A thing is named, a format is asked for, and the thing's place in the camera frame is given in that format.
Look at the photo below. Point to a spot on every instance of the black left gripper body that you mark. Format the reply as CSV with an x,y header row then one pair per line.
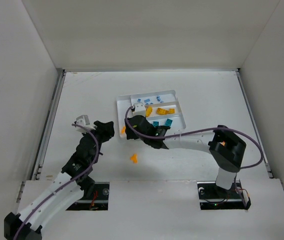
x,y
104,129

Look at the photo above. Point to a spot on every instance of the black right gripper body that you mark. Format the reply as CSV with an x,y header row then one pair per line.
x,y
132,127

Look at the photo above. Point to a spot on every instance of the teal long duplo brick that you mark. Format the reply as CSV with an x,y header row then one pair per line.
x,y
155,123

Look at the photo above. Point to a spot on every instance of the yellow long duplo brick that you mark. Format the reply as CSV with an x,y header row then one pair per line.
x,y
162,111

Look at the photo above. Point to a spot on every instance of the yellow small duplo brick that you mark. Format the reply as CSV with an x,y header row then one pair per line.
x,y
171,111

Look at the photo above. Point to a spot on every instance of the orange half-round lego piece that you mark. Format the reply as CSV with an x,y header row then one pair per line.
x,y
123,131

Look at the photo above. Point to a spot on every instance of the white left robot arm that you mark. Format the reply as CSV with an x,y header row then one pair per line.
x,y
69,185

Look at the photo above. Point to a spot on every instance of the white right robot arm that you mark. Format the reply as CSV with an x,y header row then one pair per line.
x,y
226,147

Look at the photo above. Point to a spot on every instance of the white divided plastic tray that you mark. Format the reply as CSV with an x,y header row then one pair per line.
x,y
164,106

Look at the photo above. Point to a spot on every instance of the orange small lego plates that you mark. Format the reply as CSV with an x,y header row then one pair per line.
x,y
134,158

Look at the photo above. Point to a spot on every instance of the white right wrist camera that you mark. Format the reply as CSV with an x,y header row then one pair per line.
x,y
139,109

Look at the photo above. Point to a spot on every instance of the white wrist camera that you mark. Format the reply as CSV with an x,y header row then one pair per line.
x,y
139,109
82,120

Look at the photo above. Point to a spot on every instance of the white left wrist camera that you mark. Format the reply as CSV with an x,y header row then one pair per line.
x,y
82,120

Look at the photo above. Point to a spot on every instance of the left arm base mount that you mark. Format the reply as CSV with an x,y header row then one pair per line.
x,y
95,198

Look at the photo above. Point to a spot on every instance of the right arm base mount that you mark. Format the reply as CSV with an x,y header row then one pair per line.
x,y
212,197

